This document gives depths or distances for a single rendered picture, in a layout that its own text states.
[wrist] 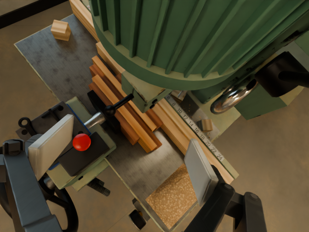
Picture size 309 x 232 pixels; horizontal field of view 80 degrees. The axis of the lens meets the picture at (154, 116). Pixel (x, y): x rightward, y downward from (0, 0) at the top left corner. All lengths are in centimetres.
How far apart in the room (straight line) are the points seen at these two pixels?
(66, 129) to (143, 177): 30
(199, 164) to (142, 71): 10
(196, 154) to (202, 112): 45
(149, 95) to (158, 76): 15
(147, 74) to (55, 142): 10
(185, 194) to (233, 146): 119
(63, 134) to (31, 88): 142
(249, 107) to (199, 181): 32
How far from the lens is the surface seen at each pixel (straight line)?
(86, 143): 34
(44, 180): 57
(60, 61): 55
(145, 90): 32
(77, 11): 58
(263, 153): 176
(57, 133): 18
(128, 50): 16
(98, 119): 41
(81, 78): 52
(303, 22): 37
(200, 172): 18
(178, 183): 46
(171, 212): 46
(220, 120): 66
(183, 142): 45
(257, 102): 45
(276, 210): 182
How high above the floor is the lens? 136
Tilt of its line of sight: 73 degrees down
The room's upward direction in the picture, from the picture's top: 33 degrees clockwise
